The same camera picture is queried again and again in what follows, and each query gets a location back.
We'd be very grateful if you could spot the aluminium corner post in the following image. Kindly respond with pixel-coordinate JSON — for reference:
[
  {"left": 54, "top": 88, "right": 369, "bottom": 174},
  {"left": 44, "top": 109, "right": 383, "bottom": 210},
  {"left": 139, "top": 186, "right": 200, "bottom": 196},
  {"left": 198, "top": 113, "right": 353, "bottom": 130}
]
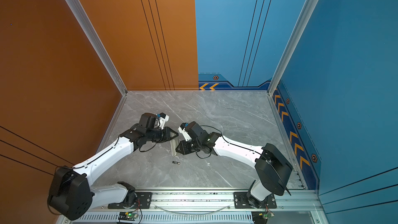
[
  {"left": 267, "top": 0, "right": 319, "bottom": 96},
  {"left": 50, "top": 0, "right": 128, "bottom": 96}
]

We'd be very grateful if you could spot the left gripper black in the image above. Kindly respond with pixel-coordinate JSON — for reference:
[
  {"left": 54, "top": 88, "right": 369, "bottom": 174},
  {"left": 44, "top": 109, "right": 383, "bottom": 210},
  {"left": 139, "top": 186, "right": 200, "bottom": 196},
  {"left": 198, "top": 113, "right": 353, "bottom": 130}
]
[{"left": 147, "top": 127, "right": 180, "bottom": 143}]

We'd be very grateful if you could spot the beige remote control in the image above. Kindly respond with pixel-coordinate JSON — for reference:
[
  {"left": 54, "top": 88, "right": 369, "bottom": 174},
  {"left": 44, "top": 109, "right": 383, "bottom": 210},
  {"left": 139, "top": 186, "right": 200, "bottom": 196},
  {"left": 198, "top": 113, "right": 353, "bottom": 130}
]
[{"left": 171, "top": 139, "right": 179, "bottom": 157}]

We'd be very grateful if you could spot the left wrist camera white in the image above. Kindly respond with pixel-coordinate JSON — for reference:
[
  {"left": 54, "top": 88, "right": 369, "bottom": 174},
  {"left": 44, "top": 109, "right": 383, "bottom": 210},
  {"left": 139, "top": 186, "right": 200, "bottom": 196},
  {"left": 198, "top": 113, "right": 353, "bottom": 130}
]
[{"left": 155, "top": 113, "right": 170, "bottom": 130}]

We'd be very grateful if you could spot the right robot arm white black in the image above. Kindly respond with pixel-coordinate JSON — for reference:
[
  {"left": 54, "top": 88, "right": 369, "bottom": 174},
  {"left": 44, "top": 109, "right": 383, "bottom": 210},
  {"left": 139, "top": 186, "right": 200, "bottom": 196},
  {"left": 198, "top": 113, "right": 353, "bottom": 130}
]
[{"left": 176, "top": 121, "right": 293, "bottom": 208}]

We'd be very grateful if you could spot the aluminium front rail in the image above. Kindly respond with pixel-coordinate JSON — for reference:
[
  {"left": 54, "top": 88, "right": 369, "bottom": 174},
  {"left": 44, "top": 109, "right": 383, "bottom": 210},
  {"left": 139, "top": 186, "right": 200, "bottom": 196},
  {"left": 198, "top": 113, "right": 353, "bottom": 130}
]
[{"left": 62, "top": 188, "right": 324, "bottom": 213}]

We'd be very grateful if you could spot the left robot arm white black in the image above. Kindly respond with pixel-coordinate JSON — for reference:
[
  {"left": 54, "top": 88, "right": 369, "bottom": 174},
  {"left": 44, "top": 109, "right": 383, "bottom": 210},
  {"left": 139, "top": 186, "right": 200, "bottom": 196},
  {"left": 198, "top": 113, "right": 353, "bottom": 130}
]
[{"left": 47, "top": 113, "right": 178, "bottom": 220}]

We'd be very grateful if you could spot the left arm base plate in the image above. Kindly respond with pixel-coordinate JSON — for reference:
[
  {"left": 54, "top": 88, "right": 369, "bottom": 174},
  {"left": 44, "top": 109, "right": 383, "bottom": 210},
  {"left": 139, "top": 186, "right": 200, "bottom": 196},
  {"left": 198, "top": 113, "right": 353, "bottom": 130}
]
[{"left": 107, "top": 192, "right": 152, "bottom": 209}]

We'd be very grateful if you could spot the left aluminium corner post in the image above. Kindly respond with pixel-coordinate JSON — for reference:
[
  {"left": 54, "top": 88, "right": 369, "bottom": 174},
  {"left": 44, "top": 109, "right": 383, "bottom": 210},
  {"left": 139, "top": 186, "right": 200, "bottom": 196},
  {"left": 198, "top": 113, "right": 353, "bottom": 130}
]
[{"left": 50, "top": 0, "right": 128, "bottom": 96}]

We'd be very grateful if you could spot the circuit board right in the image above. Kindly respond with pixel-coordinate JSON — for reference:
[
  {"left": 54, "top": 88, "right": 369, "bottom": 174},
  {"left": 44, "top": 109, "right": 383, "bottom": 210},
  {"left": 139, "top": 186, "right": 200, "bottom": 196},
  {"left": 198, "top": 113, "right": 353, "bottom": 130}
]
[{"left": 251, "top": 212, "right": 275, "bottom": 224}]

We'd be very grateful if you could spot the white ventilation grille strip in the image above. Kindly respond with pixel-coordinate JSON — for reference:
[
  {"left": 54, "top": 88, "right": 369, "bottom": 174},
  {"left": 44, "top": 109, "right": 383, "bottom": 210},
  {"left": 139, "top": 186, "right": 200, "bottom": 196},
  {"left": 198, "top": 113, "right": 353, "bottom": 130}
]
[{"left": 71, "top": 211, "right": 254, "bottom": 224}]

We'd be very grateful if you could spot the green circuit board left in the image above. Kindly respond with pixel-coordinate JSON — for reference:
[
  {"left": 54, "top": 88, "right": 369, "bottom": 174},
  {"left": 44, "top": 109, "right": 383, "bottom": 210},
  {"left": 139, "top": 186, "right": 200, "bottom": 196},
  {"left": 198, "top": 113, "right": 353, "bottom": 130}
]
[{"left": 117, "top": 212, "right": 140, "bottom": 224}]

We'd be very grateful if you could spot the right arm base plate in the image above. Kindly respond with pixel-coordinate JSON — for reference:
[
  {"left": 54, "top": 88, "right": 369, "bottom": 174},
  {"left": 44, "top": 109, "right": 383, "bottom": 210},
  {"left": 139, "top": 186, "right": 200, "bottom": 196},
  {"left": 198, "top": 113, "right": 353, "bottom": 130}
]
[{"left": 233, "top": 191, "right": 277, "bottom": 209}]

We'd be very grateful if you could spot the right aluminium corner post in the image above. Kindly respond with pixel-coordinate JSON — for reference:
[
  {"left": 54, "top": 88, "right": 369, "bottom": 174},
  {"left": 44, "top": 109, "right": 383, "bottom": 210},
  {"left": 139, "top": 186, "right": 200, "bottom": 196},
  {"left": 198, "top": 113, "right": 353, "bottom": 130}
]
[{"left": 267, "top": 0, "right": 319, "bottom": 96}]

